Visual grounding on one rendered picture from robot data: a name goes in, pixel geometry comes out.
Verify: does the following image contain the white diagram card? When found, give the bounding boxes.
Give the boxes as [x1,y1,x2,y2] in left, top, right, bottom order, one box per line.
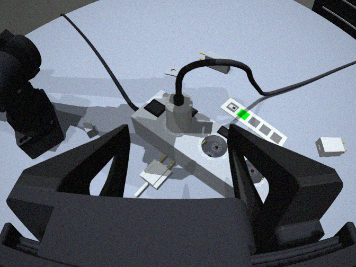
[220,98,287,146]

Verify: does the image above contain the white power strip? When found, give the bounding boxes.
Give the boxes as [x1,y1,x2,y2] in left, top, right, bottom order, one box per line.
[131,90,269,203]

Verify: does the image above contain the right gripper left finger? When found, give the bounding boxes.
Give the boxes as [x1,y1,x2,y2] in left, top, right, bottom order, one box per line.
[15,124,131,197]

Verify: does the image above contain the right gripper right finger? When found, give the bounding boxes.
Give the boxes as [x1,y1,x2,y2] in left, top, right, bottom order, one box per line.
[227,124,343,254]

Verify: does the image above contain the white plug with two brass pins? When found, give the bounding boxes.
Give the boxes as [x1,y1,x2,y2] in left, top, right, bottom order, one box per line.
[135,154,175,197]

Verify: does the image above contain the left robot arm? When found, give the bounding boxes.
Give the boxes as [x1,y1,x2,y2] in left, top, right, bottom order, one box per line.
[0,29,56,150]

